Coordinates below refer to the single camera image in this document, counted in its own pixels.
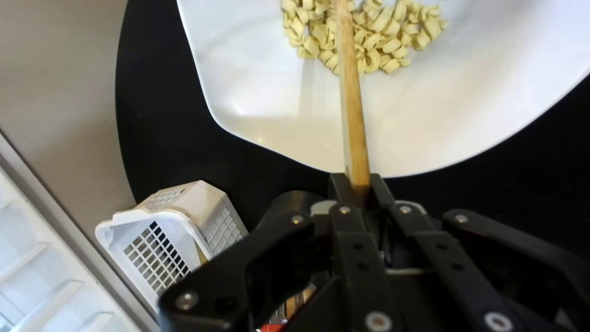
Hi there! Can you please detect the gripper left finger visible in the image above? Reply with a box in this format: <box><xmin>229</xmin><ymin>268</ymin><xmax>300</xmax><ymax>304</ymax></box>
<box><xmin>158</xmin><ymin>173</ymin><xmax>402</xmax><ymax>332</ymax></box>

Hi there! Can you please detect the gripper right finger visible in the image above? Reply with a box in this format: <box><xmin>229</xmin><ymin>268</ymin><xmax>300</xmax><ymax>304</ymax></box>
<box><xmin>370</xmin><ymin>174</ymin><xmax>590</xmax><ymax>332</ymax></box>

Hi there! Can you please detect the wooden spoon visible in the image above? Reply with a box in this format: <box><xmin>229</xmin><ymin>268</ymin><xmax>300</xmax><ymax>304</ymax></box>
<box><xmin>336</xmin><ymin>0</ymin><xmax>371</xmax><ymax>189</ymax></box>

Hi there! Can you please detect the white bowl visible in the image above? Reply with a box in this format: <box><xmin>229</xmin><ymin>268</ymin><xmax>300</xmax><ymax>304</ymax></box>
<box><xmin>177</xmin><ymin>0</ymin><xmax>590</xmax><ymax>178</ymax></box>

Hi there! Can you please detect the white plastic lattice basket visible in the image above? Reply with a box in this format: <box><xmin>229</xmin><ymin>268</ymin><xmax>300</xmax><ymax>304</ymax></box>
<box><xmin>95</xmin><ymin>180</ymin><xmax>249</xmax><ymax>315</ymax></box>

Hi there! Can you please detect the heap of pasta pieces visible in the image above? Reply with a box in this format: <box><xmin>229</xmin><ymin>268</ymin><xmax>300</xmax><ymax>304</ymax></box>
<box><xmin>281</xmin><ymin>0</ymin><xmax>448</xmax><ymax>76</ymax></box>

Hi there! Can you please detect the white panelled door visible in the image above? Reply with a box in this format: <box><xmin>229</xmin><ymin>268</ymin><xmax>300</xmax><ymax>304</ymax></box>
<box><xmin>0</xmin><ymin>131</ymin><xmax>159</xmax><ymax>332</ymax></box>

